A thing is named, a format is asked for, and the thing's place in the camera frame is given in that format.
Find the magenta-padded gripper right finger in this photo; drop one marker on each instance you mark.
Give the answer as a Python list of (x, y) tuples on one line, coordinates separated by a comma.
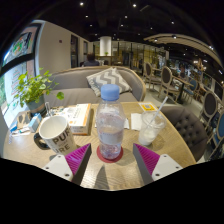
[(148, 159)]

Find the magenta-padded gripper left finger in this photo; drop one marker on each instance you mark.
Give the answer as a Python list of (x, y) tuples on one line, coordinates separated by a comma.
[(76, 159)]

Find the clear blue-capped water bottle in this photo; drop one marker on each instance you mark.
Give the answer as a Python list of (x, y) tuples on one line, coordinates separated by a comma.
[(110, 130)]

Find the flat round red coaster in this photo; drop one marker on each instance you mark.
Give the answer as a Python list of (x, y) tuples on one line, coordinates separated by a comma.
[(100, 156)]

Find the clear plastic cup with straw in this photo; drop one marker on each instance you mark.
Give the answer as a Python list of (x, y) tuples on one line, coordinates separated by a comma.
[(150, 128)]

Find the white mug with black print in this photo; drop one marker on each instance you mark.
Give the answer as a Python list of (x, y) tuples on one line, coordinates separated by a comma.
[(58, 133)]

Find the white paper napkin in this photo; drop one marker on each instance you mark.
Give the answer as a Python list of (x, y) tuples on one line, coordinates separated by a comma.
[(136, 121)]

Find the white printed box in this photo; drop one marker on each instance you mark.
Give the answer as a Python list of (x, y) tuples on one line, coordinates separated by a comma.
[(78, 118)]

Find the grey tufted armchair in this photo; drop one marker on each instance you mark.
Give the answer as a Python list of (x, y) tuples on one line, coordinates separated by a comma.
[(186, 130)]

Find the yellow square table card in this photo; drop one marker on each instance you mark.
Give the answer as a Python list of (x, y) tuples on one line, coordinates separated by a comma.
[(147, 107)]

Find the small blue white carton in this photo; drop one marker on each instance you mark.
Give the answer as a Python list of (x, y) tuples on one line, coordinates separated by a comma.
[(34, 122)]

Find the grey upholstered sofa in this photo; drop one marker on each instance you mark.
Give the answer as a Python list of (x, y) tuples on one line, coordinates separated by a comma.
[(73, 86)]

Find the group of dining chairs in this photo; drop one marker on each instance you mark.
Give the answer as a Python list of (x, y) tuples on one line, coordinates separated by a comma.
[(166, 81)]

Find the potted green plant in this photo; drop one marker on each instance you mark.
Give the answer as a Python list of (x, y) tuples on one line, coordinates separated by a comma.
[(33, 88)]

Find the grey white chevron pillow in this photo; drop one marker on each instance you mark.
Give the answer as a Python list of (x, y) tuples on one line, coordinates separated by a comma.
[(106, 80)]

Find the person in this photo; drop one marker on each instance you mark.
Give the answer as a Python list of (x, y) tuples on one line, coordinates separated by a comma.
[(90, 60)]

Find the white round pillar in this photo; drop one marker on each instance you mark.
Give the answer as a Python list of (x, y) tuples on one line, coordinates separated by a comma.
[(105, 46)]

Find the framed window poster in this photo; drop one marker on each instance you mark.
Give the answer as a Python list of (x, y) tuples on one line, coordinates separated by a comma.
[(20, 45)]

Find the group of ceiling lights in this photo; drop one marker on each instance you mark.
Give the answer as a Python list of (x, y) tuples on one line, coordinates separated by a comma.
[(81, 4)]

